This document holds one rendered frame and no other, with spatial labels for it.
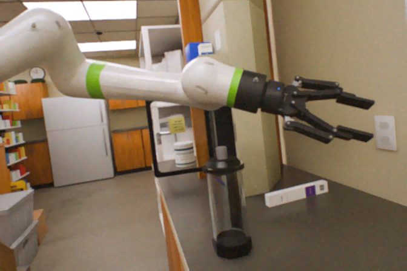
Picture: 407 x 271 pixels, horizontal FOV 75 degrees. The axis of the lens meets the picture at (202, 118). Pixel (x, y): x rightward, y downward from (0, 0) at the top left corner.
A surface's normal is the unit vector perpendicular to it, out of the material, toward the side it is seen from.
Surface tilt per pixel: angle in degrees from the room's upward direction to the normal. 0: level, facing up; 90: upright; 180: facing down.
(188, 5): 90
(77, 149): 90
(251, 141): 90
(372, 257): 0
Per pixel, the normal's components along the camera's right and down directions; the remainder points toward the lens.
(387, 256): -0.11, -0.99
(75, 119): 0.25, 0.02
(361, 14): -0.96, 0.12
